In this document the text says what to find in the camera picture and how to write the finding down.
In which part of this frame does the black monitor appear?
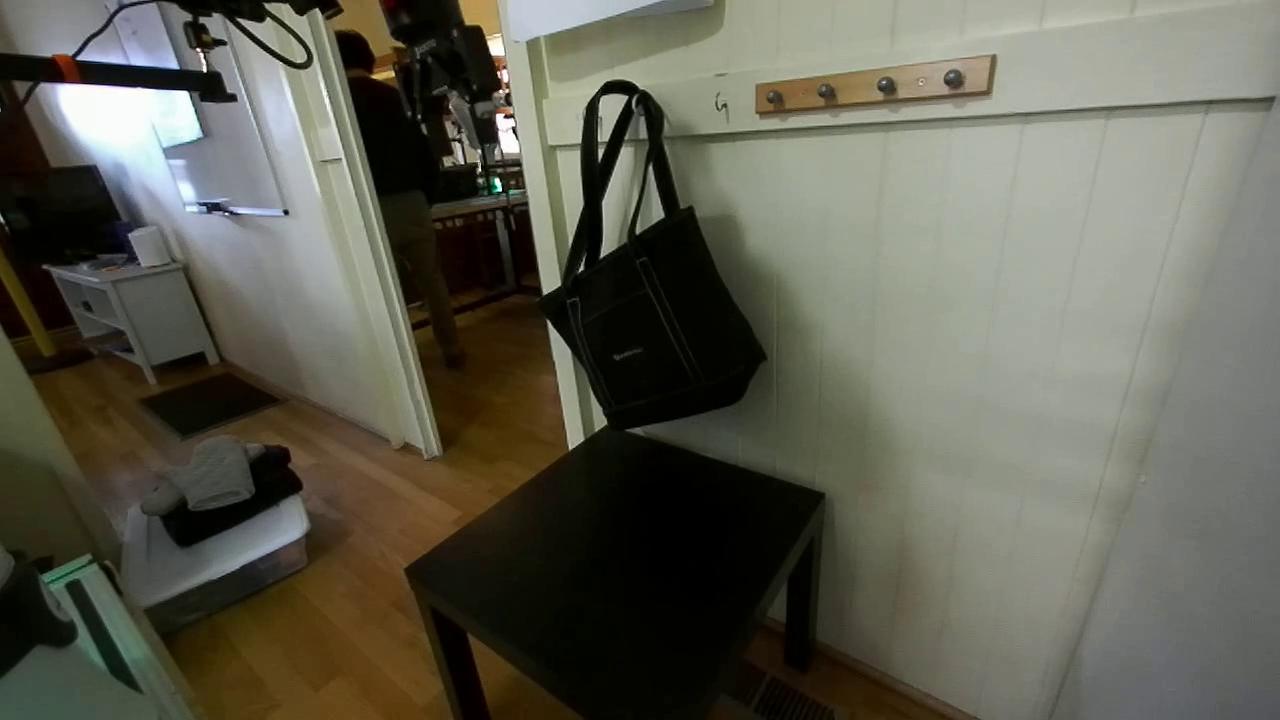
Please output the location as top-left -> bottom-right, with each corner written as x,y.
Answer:
0,164 -> 128,267

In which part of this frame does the dark folded cloth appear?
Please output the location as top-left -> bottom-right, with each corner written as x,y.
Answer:
159,444 -> 305,549

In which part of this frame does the black rounded object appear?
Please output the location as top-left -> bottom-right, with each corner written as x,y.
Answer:
0,545 -> 80,678

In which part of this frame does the yellow pole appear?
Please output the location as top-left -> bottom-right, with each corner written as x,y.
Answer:
0,244 -> 58,358

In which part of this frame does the paper towel roll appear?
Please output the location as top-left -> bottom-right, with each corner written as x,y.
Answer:
127,224 -> 174,270

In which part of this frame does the person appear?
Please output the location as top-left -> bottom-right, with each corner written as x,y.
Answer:
334,29 -> 467,370

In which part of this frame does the dark door mat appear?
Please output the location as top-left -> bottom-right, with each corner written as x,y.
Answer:
137,371 -> 285,440

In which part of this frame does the grey quilted oven mitt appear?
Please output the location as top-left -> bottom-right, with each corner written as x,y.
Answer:
139,434 -> 267,519

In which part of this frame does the black tote bag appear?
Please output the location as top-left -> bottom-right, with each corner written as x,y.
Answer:
539,79 -> 769,432

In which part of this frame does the floor vent grille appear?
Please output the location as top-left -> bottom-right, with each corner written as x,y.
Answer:
748,674 -> 838,720

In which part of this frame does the storage bin with white lid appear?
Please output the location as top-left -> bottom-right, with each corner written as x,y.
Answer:
119,494 -> 312,637

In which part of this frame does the white side table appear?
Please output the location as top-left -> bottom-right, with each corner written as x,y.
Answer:
44,259 -> 222,387

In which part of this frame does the whiteboard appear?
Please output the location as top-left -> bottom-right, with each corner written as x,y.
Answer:
105,0 -> 292,219

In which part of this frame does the wooden table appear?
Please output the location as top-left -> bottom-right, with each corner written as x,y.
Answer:
428,189 -> 535,299

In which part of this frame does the wooden coat rack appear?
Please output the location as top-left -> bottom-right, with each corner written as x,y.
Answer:
754,54 -> 998,117

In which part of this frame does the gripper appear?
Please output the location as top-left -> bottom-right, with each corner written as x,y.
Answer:
380,0 -> 504,167

